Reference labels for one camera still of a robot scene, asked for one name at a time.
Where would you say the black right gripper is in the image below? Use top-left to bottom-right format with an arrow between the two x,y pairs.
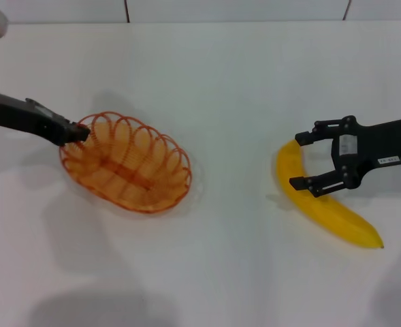
289,115 -> 401,199

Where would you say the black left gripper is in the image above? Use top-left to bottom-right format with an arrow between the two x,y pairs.
0,93 -> 92,147

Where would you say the yellow banana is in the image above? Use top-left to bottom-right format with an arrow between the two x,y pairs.
275,139 -> 385,250

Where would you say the orange wire fruit basket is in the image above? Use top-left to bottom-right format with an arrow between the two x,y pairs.
59,110 -> 193,215

